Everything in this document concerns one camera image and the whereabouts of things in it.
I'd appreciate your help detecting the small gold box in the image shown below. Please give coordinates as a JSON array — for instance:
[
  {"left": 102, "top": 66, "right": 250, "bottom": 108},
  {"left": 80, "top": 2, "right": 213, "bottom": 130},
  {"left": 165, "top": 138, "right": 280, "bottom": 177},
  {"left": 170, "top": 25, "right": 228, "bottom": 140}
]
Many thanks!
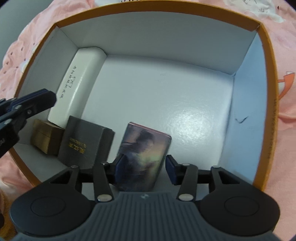
[{"left": 30, "top": 119, "right": 65, "bottom": 156}]

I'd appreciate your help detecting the orange cardboard box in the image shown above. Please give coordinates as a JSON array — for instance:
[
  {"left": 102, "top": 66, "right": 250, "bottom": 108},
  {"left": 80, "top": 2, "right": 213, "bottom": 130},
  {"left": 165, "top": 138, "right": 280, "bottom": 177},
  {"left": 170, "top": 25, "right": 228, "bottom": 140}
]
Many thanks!
[{"left": 16, "top": 1, "right": 278, "bottom": 190}]

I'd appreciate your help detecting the white glasses case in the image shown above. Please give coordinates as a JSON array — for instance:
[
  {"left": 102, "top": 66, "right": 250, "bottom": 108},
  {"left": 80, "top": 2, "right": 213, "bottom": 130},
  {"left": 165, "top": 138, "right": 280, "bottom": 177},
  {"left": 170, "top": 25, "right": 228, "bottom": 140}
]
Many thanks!
[{"left": 48, "top": 47, "right": 107, "bottom": 128}]

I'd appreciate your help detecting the dark grey box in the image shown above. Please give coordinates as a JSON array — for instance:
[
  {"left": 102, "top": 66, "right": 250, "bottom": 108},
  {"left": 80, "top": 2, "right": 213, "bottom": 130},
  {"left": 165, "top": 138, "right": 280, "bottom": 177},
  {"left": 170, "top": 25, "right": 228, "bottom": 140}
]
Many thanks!
[{"left": 58, "top": 116, "right": 114, "bottom": 169}]

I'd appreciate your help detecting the holographic card box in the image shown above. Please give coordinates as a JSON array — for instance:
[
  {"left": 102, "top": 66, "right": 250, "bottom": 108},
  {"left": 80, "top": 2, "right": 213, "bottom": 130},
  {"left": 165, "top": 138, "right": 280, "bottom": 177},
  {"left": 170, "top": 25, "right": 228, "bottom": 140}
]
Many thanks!
[{"left": 117, "top": 122, "right": 171, "bottom": 192}]

